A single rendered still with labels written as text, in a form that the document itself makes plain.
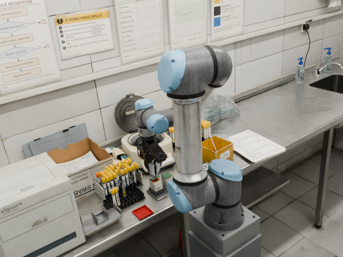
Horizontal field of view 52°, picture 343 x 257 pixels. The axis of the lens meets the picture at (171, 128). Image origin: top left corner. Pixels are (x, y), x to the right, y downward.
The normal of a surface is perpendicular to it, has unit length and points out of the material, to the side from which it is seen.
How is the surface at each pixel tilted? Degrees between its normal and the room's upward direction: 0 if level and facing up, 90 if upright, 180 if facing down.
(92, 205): 0
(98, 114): 90
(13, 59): 93
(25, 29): 93
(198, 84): 89
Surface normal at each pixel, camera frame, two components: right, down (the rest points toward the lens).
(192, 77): 0.38, 0.37
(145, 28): 0.58, 0.35
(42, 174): -0.09, -0.90
